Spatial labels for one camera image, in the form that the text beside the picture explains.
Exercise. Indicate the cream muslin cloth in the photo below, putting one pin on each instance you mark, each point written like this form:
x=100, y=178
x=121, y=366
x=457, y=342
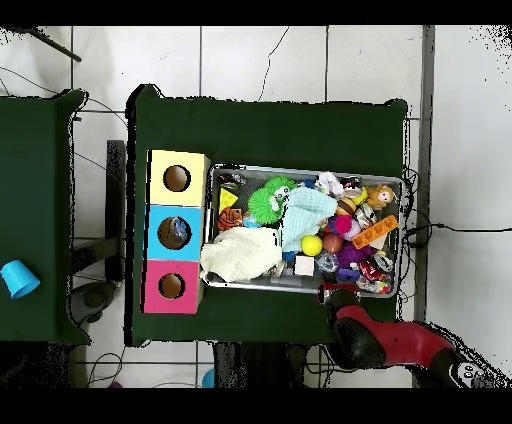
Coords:
x=240, y=254

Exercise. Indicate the mint green muslin cloth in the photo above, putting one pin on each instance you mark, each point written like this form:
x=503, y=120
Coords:
x=308, y=210

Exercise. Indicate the red soda can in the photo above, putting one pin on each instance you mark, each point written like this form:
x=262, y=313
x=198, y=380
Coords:
x=372, y=270

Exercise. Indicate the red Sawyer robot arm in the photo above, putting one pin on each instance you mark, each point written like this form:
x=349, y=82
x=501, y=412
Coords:
x=392, y=344

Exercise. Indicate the shallow clear mesh bin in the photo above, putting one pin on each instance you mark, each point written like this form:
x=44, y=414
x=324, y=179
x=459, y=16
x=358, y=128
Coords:
x=210, y=232

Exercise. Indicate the wooden box with three holes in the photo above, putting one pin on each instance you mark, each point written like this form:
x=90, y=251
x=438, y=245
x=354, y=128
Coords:
x=192, y=232

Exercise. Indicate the large green spiky ball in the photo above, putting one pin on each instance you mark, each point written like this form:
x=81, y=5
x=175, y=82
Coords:
x=266, y=206

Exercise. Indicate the orange tiger plush toy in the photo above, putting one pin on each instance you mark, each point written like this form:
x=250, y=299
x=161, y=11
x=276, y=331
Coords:
x=230, y=218

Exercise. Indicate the yellow cheese wedge toy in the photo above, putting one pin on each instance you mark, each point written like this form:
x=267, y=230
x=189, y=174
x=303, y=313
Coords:
x=228, y=198

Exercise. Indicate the small green spiky ball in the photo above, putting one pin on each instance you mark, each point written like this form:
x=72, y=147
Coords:
x=282, y=184

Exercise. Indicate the yellow green rubber ball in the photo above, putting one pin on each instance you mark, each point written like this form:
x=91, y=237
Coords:
x=312, y=246

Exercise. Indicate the small wooden cube block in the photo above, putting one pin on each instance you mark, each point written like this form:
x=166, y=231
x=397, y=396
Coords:
x=304, y=266

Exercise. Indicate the pink spiky ball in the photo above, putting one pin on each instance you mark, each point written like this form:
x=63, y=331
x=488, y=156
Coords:
x=344, y=226

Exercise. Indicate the orange plastic toy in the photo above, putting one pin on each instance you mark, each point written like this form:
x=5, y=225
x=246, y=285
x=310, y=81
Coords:
x=376, y=232

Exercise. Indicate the small brown plush doll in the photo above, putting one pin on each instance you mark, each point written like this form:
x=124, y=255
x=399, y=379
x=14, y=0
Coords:
x=384, y=194

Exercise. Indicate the green cloth side table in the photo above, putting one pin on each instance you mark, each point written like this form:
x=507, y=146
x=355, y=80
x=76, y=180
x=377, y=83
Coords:
x=40, y=200

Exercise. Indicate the blue plastic cup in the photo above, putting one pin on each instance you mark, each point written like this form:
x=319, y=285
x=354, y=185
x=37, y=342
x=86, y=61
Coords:
x=18, y=278

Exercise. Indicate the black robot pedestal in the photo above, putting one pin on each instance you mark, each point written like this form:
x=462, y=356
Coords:
x=256, y=368

